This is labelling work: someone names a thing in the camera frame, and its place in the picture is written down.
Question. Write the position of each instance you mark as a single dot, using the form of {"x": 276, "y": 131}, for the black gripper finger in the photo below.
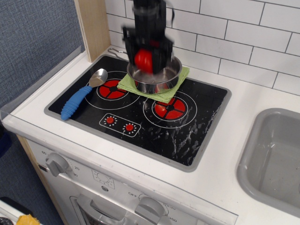
{"x": 132, "y": 50}
{"x": 160, "y": 58}

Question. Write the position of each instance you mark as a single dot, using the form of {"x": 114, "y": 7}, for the grey oven knob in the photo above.
{"x": 56, "y": 164}
{"x": 150, "y": 210}

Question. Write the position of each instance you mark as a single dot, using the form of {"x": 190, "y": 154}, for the grey right oven knob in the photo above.
{"x": 150, "y": 210}

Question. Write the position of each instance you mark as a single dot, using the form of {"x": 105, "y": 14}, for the black toy stovetop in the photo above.
{"x": 175, "y": 133}

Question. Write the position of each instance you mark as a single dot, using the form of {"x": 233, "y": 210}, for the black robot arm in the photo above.
{"x": 150, "y": 3}

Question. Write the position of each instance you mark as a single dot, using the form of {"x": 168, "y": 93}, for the white toy oven door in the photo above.
{"x": 101, "y": 211}

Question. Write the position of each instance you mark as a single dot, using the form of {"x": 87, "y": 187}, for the grey left oven knob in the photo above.
{"x": 56, "y": 164}

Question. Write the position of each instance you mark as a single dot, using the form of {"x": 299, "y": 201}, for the grey toy sink basin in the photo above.
{"x": 269, "y": 168}

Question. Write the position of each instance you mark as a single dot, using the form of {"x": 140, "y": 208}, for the yellow object at corner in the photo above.
{"x": 27, "y": 220}

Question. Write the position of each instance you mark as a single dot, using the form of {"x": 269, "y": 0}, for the green dish cloth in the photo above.
{"x": 165, "y": 96}

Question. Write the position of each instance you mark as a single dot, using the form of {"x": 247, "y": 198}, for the small steel pot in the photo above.
{"x": 166, "y": 79}

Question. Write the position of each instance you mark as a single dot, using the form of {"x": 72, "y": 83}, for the red toy bell pepper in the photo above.
{"x": 143, "y": 61}

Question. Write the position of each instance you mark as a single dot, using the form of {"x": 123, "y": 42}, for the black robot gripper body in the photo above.
{"x": 149, "y": 30}

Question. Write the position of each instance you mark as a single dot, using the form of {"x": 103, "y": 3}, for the blue handled metal spoon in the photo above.
{"x": 97, "y": 79}

